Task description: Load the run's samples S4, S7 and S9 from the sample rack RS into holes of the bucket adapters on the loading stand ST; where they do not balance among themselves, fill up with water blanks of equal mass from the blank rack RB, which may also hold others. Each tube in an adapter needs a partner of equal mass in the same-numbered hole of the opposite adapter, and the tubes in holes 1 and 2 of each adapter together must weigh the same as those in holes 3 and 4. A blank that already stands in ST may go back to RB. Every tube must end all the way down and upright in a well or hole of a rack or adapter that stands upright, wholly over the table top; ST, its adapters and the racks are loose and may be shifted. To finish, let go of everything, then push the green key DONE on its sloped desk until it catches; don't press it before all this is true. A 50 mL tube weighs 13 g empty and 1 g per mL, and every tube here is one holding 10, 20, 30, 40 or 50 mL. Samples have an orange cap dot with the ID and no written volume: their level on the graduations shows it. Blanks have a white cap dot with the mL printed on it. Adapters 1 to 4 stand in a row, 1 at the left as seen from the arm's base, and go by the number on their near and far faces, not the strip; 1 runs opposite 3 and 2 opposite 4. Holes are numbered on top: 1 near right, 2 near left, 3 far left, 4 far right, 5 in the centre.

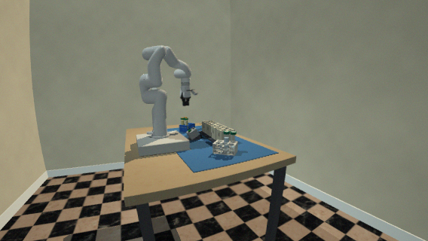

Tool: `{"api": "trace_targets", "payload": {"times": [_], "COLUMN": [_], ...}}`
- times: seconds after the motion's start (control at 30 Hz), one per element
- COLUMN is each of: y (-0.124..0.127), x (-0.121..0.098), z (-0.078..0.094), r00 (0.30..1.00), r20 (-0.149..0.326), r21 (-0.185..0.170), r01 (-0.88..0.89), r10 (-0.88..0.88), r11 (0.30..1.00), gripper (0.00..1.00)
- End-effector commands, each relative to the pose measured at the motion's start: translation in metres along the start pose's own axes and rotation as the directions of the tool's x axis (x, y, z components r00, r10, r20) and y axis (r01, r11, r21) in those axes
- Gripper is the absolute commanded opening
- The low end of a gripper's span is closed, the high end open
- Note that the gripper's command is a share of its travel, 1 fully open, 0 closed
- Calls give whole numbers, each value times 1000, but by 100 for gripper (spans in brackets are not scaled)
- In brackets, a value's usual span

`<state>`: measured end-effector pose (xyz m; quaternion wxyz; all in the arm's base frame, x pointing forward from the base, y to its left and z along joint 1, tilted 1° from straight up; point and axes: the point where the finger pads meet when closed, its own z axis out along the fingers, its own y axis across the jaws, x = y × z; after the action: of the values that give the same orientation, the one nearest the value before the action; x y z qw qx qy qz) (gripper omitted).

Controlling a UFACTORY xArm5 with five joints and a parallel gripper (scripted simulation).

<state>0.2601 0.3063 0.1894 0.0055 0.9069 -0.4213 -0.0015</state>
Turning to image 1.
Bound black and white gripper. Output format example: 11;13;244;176
180;85;191;106

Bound beige box with green button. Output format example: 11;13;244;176
186;127;203;141

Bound blue flat mat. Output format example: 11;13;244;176
176;135;278;172

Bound blue tube rack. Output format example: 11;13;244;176
179;123;195;133

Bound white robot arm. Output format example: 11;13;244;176
139;45;191;139

